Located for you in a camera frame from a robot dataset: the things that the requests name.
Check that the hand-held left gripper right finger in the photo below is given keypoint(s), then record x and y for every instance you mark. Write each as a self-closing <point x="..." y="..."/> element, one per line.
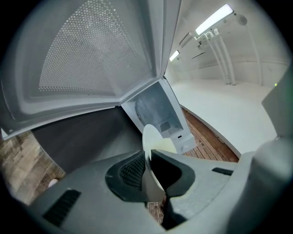
<point x="194" y="182"/>

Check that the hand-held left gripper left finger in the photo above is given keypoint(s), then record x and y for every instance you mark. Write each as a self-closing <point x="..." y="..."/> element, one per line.
<point x="96" y="201"/>

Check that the white round plate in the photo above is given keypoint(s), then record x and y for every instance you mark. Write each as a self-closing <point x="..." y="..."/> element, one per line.
<point x="150" y="139"/>

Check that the white microwave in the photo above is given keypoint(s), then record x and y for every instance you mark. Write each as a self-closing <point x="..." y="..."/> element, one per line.
<point x="91" y="57"/>

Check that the white ceiling pipes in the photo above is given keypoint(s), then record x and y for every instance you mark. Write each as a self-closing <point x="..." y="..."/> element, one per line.
<point x="225" y="59"/>

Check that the small ceiling light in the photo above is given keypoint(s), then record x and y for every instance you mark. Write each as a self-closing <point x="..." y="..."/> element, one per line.
<point x="174" y="55"/>

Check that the white ceiling vent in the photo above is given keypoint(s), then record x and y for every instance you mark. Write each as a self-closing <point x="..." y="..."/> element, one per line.
<point x="186" y="38"/>

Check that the long ceiling light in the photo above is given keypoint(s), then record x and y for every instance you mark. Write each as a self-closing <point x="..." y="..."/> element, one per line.
<point x="214" y="19"/>

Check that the round white ceiling fixture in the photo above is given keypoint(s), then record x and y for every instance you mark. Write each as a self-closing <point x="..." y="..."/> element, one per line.
<point x="241" y="19"/>

